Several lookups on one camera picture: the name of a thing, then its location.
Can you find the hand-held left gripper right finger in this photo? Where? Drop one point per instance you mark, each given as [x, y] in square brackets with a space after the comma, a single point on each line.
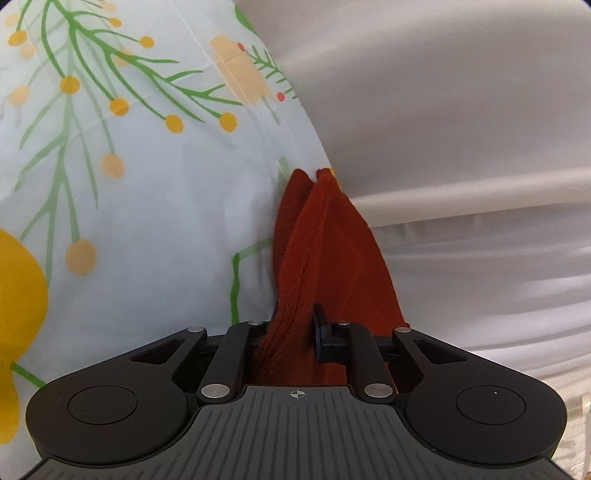
[328, 333]

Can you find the red knit button cardigan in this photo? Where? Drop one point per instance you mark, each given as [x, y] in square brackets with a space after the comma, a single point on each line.
[332, 249]

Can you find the floral print bedsheet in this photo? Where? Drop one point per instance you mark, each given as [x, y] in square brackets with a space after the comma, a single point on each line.
[138, 184]

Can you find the white curtain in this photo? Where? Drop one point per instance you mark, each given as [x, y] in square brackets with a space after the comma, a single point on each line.
[461, 161]

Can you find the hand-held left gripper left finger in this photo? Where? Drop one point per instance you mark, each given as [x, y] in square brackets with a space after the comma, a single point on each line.
[248, 339]

